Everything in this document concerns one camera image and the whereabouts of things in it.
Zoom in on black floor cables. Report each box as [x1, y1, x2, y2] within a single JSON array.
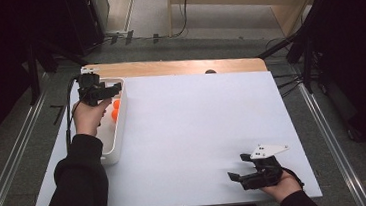
[[272, 71, 306, 100]]

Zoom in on white plastic bin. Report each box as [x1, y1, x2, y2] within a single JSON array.
[[92, 75, 134, 167]]

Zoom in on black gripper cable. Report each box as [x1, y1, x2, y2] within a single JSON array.
[[281, 165, 305, 191], [60, 75, 88, 155]]

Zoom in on black cabinet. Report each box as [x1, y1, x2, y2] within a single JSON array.
[[61, 0, 114, 58]]

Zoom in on person's left hand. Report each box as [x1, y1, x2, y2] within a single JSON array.
[[70, 97, 117, 140]]

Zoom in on wooden table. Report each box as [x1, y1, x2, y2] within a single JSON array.
[[81, 49, 269, 89]]

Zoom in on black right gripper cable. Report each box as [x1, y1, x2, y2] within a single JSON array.
[[281, 165, 305, 191]]

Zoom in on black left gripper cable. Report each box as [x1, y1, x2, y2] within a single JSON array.
[[60, 75, 88, 155]]

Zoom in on black metal stand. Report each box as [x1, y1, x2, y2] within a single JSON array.
[[254, 25, 326, 99], [24, 32, 92, 106]]

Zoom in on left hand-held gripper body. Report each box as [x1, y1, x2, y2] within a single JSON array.
[[76, 64, 112, 109]]

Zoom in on metal floor rail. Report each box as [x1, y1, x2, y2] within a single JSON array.
[[298, 76, 366, 206], [0, 73, 61, 206]]

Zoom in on person's right hand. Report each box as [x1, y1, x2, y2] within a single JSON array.
[[258, 169, 304, 204]]

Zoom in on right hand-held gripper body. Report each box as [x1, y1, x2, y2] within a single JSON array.
[[236, 141, 294, 191]]

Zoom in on white board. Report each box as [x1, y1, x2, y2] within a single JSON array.
[[20, 59, 324, 206]]

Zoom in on thin black hanging cable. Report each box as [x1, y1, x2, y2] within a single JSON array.
[[166, 0, 194, 40]]

